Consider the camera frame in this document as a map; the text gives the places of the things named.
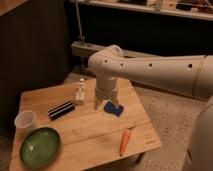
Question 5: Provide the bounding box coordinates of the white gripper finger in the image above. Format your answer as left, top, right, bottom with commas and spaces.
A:
113, 98, 119, 104
94, 96, 102, 110

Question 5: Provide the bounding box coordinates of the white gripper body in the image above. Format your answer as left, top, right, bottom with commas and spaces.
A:
95, 76, 118, 100

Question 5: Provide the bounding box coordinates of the small clear plastic bottle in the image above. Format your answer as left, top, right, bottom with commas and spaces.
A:
75, 78, 85, 105

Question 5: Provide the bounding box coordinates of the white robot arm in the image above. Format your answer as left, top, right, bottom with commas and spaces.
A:
88, 45, 213, 171

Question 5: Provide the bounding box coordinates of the blue sponge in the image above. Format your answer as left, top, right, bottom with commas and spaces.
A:
104, 101, 124, 117

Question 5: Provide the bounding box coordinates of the black rectangular box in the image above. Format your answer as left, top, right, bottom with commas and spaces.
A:
48, 101, 75, 120

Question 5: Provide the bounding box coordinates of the orange carrot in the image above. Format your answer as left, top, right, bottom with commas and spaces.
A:
119, 127, 134, 156

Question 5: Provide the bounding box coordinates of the wooden table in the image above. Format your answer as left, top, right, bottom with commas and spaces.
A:
19, 79, 161, 171

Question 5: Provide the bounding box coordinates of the clear plastic cup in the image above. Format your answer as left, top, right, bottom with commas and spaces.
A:
14, 110, 36, 132

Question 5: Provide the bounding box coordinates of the metal pole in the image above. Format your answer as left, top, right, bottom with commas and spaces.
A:
74, 0, 85, 45

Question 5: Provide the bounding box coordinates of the cluttered shelf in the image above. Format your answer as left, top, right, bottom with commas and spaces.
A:
68, 0, 213, 21

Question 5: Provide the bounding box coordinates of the grey metal rail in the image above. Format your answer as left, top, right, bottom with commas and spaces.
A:
70, 40, 168, 62

